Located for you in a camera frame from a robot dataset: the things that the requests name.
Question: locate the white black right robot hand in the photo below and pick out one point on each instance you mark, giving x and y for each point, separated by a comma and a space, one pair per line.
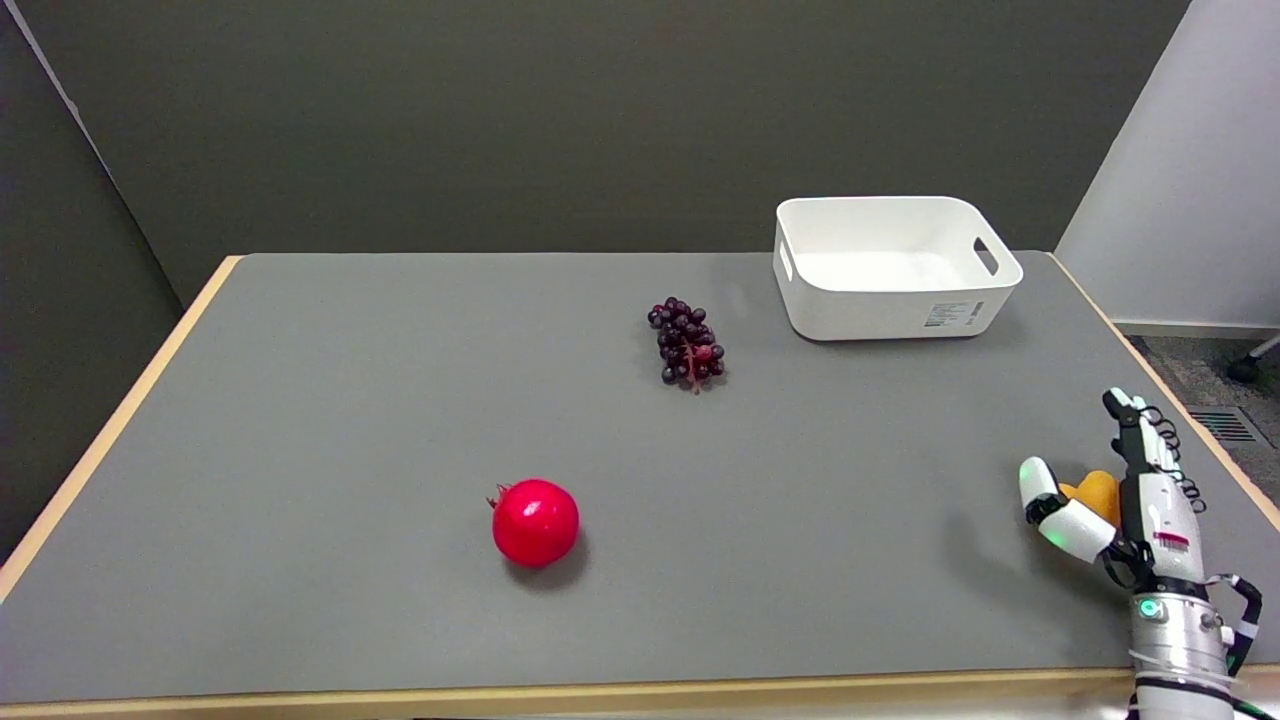
1160, 510

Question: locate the orange fruit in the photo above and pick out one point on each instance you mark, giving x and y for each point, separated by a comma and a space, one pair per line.
1098, 492

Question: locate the floor vent grille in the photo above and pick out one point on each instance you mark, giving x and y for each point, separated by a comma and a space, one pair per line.
1224, 425

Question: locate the black chair caster leg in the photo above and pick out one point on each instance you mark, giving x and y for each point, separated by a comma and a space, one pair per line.
1246, 368

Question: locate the white plastic storage bin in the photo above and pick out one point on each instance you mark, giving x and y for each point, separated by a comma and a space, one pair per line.
880, 270

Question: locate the dark purple grape bunch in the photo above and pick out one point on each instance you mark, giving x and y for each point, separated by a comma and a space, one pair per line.
687, 345

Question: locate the red pomegranate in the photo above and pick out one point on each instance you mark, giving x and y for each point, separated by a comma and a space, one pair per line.
536, 523

